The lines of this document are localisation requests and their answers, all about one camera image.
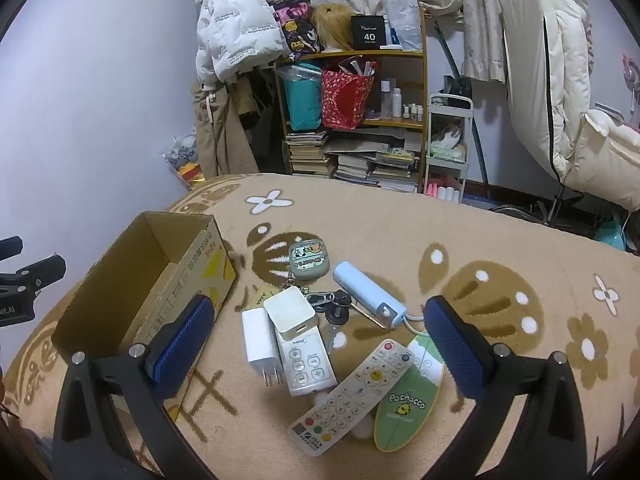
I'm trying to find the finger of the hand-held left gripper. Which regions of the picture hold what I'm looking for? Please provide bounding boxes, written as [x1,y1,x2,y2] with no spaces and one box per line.
[0,255,67,297]
[0,236,24,262]

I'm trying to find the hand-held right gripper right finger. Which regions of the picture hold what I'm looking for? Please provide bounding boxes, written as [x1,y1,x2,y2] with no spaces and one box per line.
[424,296,589,480]

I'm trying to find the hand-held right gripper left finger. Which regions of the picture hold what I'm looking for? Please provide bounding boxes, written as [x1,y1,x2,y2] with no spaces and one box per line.
[51,294,217,480]

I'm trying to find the gold card keychain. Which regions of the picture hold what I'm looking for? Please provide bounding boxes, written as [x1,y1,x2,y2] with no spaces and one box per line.
[243,284,281,311]

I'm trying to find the cardboard box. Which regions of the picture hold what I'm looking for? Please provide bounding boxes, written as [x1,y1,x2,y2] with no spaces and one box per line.
[51,211,237,423]

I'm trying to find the light blue power bank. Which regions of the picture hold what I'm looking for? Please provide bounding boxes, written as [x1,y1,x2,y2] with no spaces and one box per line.
[333,261,426,336]

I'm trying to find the long white remote control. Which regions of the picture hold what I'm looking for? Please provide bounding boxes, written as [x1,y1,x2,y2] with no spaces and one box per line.
[288,338,416,457]

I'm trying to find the bunch of keys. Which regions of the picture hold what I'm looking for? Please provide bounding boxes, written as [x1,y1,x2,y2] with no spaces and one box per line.
[305,290,388,351]

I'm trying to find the white Midea card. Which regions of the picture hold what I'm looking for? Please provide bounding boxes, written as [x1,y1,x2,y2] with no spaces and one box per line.
[274,327,338,398]

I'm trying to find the green cartoon earphone case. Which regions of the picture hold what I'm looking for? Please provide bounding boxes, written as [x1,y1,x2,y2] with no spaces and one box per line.
[288,241,331,281]

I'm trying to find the green surfboard shaped card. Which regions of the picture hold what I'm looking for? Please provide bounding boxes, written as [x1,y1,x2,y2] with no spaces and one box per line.
[373,334,445,453]

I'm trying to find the pink bottles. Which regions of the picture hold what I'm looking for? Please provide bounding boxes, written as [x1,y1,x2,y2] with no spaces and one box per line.
[426,184,462,203]

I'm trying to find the bag of plush toys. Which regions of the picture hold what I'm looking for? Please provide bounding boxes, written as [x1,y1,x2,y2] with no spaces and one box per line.
[162,132,206,191]

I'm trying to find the light blue plastic bag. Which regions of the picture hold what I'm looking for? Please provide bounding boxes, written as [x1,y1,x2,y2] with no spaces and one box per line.
[595,210,628,251]

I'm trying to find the green tissue pack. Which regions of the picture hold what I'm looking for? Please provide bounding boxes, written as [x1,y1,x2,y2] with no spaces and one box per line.
[429,142,467,163]

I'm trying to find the pile of books and papers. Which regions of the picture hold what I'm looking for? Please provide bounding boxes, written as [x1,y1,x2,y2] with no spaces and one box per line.
[332,130,421,193]

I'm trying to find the khaki hanging pants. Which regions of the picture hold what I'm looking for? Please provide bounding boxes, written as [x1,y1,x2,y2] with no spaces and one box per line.
[192,80,261,191]

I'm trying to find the white brown plush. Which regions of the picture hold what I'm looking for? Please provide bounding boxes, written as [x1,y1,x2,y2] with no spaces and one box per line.
[431,125,462,145]

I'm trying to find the stack of books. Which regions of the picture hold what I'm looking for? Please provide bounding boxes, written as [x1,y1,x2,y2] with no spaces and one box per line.
[285,131,333,178]

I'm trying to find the wooden shelf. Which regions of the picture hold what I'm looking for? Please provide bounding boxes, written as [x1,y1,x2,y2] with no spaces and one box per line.
[272,2,431,193]

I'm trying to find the white storage cart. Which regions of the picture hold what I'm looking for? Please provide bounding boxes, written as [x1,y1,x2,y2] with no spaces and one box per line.
[425,92,473,201]

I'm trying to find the dark hanging clothes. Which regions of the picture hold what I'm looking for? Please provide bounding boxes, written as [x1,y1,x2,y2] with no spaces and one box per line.
[235,67,286,161]

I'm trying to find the teal bag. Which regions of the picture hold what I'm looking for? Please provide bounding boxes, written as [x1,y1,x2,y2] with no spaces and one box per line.
[282,65,323,132]

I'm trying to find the red patterned bag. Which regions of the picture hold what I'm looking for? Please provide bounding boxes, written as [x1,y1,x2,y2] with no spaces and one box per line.
[320,57,376,130]

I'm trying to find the cream puffer coat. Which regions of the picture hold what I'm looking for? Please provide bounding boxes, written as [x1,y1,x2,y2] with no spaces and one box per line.
[499,0,640,211]

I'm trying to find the white puffer jacket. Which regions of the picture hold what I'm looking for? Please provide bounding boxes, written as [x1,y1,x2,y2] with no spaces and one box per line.
[195,0,288,83]

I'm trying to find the black box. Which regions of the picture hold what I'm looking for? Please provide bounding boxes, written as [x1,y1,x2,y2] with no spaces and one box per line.
[350,14,388,50]

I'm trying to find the clear plastic bag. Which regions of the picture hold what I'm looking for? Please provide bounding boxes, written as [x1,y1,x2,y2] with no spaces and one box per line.
[381,0,423,52]

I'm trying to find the black cartoon print bag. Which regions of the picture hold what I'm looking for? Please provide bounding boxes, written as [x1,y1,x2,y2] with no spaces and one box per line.
[272,0,321,56]

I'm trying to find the blonde wig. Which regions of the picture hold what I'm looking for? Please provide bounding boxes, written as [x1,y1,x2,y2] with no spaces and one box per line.
[310,4,358,53]

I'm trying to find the pink wall ornament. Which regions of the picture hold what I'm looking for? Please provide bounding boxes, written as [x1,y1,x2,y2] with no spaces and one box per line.
[622,52,640,91]

